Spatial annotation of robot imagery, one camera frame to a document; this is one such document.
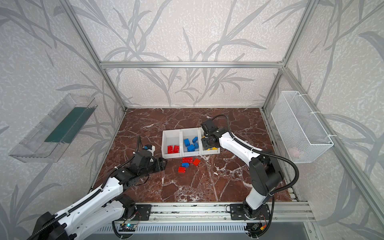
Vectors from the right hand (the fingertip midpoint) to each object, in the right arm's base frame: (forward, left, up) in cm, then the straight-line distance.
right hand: (208, 138), depth 90 cm
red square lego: (-11, +7, -11) cm, 17 cm away
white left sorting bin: (+7, +25, -10) cm, 28 cm away
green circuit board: (-44, +40, -11) cm, 60 cm away
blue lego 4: (-13, +14, -10) cm, 22 cm away
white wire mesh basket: (-15, -38, +24) cm, 47 cm away
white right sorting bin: (-6, +4, -6) cm, 9 cm away
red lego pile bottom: (-16, +16, -9) cm, 25 cm away
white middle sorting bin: (+10, +13, -11) cm, 20 cm away
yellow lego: (-7, -3, 0) cm, 8 cm away
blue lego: (+1, +14, -7) cm, 16 cm away
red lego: (-2, +21, -10) cm, 23 cm away
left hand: (-13, +24, -1) cm, 27 cm away
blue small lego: (+4, +9, -9) cm, 13 cm away
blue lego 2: (-3, +11, -7) cm, 14 cm away
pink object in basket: (-14, -41, +10) cm, 45 cm away
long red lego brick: (-10, +13, -10) cm, 19 cm away
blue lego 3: (0, +8, -8) cm, 12 cm away
